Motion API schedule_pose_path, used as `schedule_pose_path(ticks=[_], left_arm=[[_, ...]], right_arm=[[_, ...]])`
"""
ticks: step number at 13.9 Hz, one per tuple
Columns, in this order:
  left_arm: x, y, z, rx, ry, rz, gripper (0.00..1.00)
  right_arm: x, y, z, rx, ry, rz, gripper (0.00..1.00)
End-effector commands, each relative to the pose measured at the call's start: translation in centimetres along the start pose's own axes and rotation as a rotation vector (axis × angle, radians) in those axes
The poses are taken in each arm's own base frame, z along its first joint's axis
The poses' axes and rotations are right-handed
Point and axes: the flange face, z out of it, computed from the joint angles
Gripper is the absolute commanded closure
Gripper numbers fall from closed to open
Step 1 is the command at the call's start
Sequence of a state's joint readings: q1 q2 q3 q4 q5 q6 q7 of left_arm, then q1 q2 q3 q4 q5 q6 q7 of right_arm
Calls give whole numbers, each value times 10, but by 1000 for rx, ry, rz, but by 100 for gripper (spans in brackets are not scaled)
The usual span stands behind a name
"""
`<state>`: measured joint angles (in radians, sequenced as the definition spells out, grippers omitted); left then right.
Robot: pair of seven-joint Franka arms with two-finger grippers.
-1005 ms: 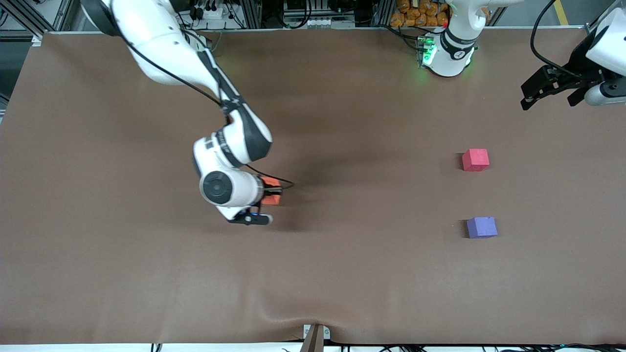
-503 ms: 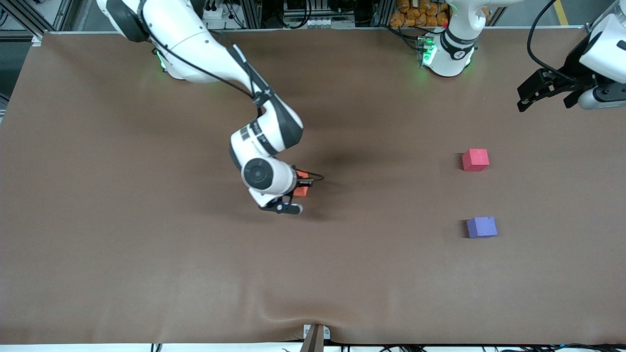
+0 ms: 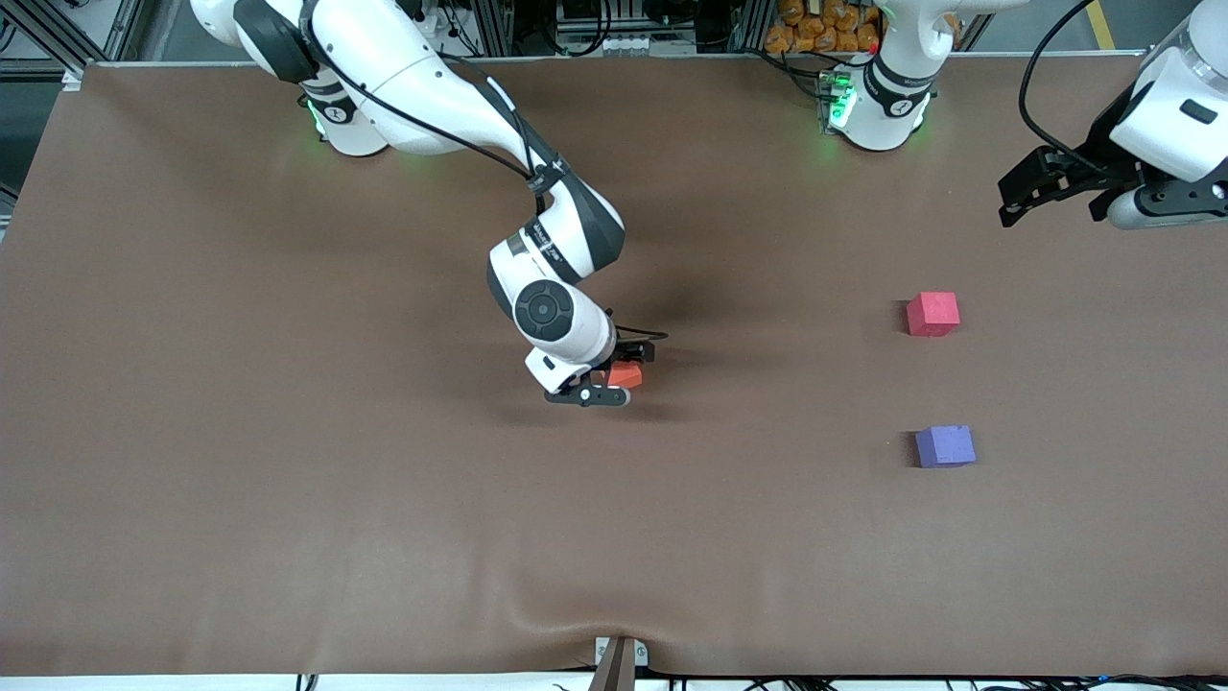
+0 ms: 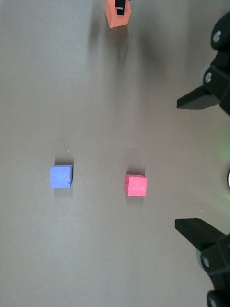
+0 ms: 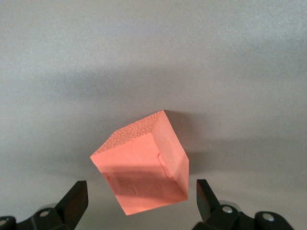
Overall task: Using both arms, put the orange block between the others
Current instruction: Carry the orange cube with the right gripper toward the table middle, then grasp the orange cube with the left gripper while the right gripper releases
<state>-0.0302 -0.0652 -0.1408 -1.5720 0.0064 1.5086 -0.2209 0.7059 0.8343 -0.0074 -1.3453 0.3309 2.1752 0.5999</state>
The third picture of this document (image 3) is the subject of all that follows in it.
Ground red foam block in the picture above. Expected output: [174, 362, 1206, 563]
[906, 292, 961, 338]

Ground brown table mat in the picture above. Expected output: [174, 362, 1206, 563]
[0, 56, 1228, 679]

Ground green-lit electronics box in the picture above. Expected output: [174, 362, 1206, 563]
[816, 67, 857, 133]

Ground purple foam block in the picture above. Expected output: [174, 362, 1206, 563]
[914, 425, 978, 469]

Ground bag of oranges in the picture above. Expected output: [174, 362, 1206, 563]
[764, 0, 883, 56]

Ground brown mounting bar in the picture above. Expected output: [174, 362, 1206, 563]
[587, 638, 638, 691]

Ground white connector strip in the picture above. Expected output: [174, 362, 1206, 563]
[563, 34, 698, 58]

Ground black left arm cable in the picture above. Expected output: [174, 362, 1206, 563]
[1017, 0, 1114, 176]

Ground grey metal bracket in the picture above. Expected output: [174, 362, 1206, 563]
[594, 635, 650, 669]

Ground aluminium frame profile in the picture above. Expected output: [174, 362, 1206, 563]
[737, 0, 778, 55]
[0, 0, 145, 76]
[474, 0, 516, 58]

